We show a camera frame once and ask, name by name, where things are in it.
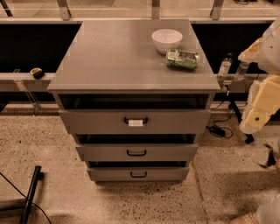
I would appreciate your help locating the grey drawer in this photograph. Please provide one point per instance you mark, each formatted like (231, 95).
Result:
(132, 148)
(137, 171)
(133, 114)

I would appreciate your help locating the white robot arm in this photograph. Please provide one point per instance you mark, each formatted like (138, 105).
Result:
(264, 96)

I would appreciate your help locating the grey drawer cabinet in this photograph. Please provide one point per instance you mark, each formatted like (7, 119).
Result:
(117, 57)

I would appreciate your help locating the grey top drawer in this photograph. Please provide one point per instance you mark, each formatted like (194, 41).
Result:
(133, 114)

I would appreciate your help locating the grey bottom drawer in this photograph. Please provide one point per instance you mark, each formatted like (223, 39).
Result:
(137, 171)

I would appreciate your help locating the green snack packet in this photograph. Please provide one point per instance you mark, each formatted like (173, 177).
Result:
(182, 59)

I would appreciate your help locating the white bowl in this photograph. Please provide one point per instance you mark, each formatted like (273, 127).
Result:
(165, 39)

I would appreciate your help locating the left clear water bottle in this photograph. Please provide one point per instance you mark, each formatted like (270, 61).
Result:
(225, 66)

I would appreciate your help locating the clear water bottle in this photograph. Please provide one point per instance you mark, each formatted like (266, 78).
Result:
(241, 70)
(225, 66)

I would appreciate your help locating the black yellow tape measure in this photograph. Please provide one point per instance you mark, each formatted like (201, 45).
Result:
(37, 73)

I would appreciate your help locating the black stand leg right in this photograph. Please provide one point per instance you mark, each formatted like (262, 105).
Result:
(232, 105)

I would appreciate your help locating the black stand leg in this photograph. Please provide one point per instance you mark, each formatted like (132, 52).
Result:
(232, 105)
(30, 195)

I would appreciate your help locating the right clear water bottle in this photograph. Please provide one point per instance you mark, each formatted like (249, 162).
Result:
(241, 70)

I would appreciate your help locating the black stand leg left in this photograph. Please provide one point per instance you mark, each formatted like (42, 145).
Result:
(30, 195)

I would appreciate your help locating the black power adapter with cable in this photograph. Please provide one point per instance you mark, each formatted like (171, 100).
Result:
(218, 126)

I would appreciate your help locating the grey window ledge rail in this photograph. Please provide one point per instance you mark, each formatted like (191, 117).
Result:
(8, 81)

